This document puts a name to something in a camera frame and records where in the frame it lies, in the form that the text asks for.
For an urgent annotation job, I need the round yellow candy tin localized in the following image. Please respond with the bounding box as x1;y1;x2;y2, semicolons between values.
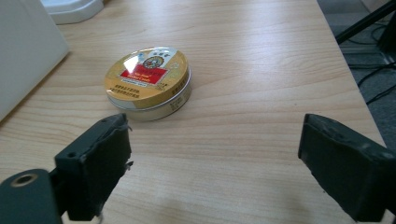
104;46;192;122

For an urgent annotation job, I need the white plastic base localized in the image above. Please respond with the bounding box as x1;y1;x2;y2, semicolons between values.
40;0;105;25

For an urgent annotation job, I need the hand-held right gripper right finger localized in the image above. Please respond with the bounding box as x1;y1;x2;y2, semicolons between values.
297;113;396;223

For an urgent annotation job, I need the black metal stand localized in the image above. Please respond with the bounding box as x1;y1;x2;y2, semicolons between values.
334;0;396;45

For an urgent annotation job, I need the white box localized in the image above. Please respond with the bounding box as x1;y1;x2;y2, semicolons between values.
0;0;71;123

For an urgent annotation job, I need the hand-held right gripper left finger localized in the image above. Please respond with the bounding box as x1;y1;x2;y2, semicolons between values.
54;112;134;222

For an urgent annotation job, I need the black cable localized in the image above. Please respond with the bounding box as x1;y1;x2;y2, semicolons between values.
356;62;396;89
365;83;396;105

